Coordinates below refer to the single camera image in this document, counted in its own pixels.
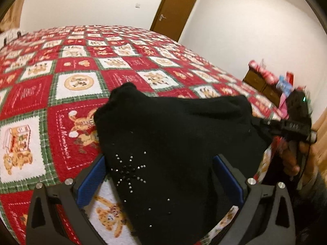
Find black pants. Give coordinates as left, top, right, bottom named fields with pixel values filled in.
left=93, top=83, right=271, bottom=245

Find brown wooden nightstand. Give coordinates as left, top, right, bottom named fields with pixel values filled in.
left=243, top=68, right=287, bottom=108

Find white patterned pillow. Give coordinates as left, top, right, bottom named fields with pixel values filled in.
left=0, top=29, right=28, bottom=48

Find brown wooden door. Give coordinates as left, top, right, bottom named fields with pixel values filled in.
left=149, top=0, right=200, bottom=42

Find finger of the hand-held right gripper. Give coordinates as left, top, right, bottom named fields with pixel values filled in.
left=252, top=117, right=279, bottom=141

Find red checkered printed blanket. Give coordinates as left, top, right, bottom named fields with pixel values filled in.
left=0, top=25, right=284, bottom=245

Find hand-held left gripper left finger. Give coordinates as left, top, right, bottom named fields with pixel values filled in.
left=26, top=154, right=108, bottom=245

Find blue packet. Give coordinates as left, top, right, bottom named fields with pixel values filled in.
left=277, top=75, right=293, bottom=94

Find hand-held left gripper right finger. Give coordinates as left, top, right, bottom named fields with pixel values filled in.
left=204, top=154, right=298, bottom=245

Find pink bag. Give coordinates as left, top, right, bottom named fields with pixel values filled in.
left=278, top=94, right=289, bottom=115

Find beige curtain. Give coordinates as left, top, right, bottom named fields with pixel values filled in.
left=0, top=0, right=24, bottom=31

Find person's right hand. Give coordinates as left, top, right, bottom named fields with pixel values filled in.
left=278, top=135, right=311, bottom=182

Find red wrapped packet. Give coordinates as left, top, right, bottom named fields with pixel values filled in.
left=249, top=60, right=278, bottom=85

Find person's right forearm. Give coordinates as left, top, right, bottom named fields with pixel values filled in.
left=294, top=167, right=327, bottom=238

